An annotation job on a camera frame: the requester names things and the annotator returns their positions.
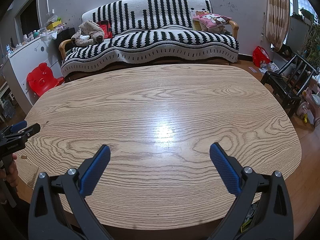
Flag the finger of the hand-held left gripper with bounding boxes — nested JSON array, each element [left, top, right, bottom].
[[15, 123, 41, 138], [0, 120, 27, 134]]

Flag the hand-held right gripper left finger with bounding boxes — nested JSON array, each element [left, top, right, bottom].
[[28, 144, 111, 240]]

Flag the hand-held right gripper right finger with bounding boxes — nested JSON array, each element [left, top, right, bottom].
[[209, 142, 294, 240]]

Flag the black trash bin gold rim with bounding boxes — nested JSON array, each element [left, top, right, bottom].
[[239, 200, 263, 238]]

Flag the person's left hand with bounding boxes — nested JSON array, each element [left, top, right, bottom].
[[5, 154, 19, 187]]

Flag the red bear-shaped chair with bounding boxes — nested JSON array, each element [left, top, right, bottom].
[[26, 62, 65, 98]]

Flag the white cabinet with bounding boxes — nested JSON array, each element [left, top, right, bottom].
[[1, 39, 63, 114]]

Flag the clutter of small bottles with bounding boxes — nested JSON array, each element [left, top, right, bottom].
[[5, 29, 54, 55]]

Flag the black wooden chair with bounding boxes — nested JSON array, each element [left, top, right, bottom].
[[260, 52, 320, 119]]

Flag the black side cabinet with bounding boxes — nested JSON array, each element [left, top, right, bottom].
[[54, 27, 77, 63]]

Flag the scattered papers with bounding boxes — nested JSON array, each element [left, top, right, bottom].
[[259, 62, 280, 74]]

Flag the pink ride-on toy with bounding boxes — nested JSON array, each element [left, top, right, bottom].
[[295, 80, 320, 128]]

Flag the beige crumpled garment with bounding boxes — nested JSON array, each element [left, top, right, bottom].
[[71, 20, 105, 47]]

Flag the red plastic bag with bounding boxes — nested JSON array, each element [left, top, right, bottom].
[[252, 46, 271, 68]]

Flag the black white striped sofa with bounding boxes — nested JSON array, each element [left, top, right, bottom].
[[59, 0, 240, 79]]

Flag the pink cartoon pillow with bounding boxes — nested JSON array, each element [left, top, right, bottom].
[[194, 13, 232, 33]]

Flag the green potted plant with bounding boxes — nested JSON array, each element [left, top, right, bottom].
[[299, 7, 320, 63]]

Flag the yellow white cushion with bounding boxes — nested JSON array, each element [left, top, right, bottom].
[[190, 10, 211, 29]]

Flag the beige striped curtain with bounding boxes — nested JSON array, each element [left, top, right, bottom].
[[266, 0, 292, 52]]

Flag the glass window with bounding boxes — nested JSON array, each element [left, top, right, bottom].
[[288, 0, 312, 17]]

